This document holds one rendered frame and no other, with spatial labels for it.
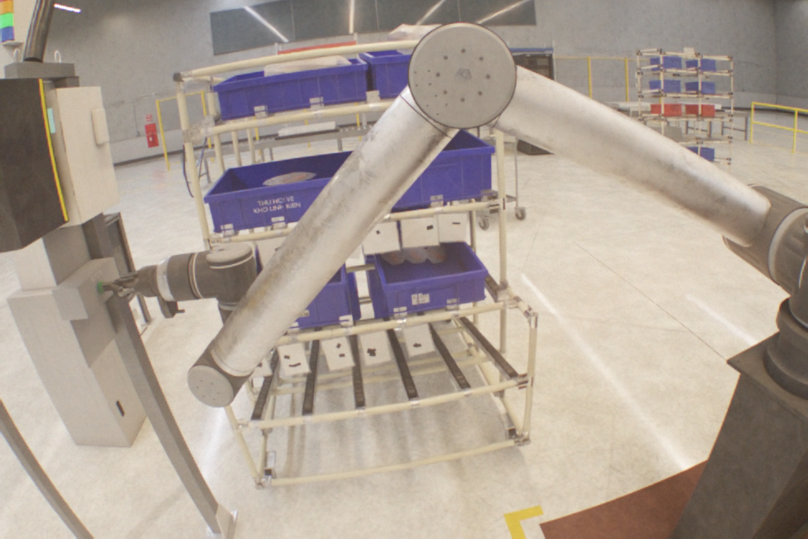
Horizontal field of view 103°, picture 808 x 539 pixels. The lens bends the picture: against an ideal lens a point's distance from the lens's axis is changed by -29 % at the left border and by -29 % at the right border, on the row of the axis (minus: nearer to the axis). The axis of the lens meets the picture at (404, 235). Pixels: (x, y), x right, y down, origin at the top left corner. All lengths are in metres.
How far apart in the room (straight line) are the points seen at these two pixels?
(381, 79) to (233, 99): 0.50
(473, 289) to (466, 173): 0.41
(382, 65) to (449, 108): 0.95
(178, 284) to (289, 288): 0.35
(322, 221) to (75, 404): 2.04
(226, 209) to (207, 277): 0.66
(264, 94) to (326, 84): 0.21
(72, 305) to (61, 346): 1.19
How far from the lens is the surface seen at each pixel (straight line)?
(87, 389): 2.40
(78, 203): 1.00
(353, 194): 0.65
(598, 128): 0.88
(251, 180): 1.99
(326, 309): 1.54
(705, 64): 6.97
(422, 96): 0.60
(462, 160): 1.60
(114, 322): 1.37
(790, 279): 1.06
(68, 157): 0.99
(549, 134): 0.86
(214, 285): 0.99
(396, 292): 1.53
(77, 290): 1.11
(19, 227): 0.86
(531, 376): 1.68
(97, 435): 2.60
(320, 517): 1.89
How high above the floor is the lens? 1.49
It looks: 19 degrees down
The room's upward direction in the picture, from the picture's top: 6 degrees counter-clockwise
